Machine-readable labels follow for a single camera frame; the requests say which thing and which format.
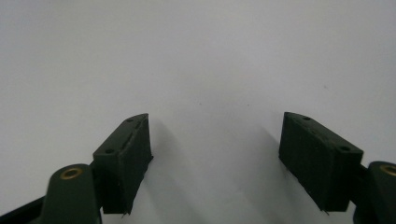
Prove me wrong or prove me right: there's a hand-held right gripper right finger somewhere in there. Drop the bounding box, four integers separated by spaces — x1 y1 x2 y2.
278 111 368 215

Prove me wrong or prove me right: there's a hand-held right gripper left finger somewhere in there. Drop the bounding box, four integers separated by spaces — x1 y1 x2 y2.
90 113 154 216

